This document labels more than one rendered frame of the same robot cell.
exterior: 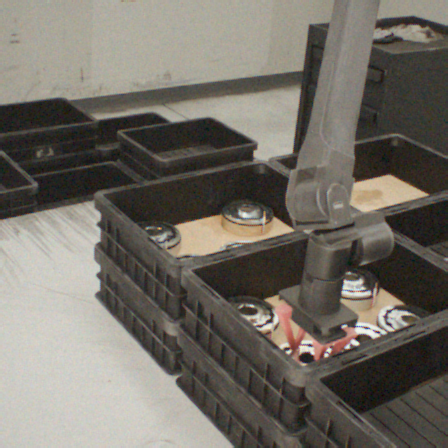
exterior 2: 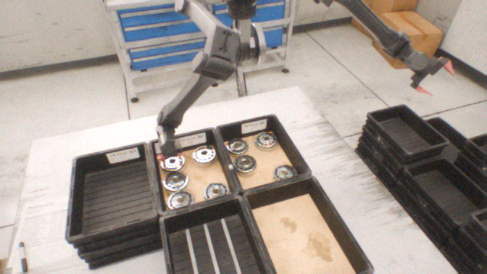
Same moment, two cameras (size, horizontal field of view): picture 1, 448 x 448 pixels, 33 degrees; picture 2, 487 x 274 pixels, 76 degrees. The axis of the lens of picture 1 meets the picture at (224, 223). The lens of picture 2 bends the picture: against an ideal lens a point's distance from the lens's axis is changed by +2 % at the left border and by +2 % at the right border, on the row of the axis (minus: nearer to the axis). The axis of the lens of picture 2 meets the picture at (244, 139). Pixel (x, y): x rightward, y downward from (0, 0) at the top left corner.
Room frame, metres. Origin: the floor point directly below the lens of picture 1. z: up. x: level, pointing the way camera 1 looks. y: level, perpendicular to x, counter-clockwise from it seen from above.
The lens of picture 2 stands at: (1.50, -0.90, 1.86)
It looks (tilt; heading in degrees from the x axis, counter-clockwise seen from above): 44 degrees down; 109
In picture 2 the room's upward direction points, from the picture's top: straight up
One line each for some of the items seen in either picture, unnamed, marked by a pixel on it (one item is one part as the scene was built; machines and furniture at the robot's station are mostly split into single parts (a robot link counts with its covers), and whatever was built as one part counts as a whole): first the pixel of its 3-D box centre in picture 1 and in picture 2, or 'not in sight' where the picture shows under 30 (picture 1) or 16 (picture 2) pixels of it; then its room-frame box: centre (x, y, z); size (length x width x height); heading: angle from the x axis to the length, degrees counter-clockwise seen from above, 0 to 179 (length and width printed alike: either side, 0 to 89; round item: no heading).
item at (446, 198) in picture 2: (80, 234); (437, 205); (2.23, 0.47, 0.31); 0.40 x 0.30 x 0.34; 128
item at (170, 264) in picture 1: (226, 210); (259, 149); (1.26, 0.00, 0.92); 0.40 x 0.30 x 0.02; 127
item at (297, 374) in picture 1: (336, 288); (190, 167); (1.02, -0.18, 0.92); 0.40 x 0.30 x 0.02; 127
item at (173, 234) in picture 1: (153, 234); (266, 139); (1.26, 0.13, 0.86); 0.10 x 0.10 x 0.01
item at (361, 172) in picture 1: (377, 196); (299, 238); (1.50, -0.32, 0.87); 0.40 x 0.30 x 0.11; 127
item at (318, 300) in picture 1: (320, 292); (167, 142); (0.91, -0.14, 0.98); 0.10 x 0.07 x 0.07; 37
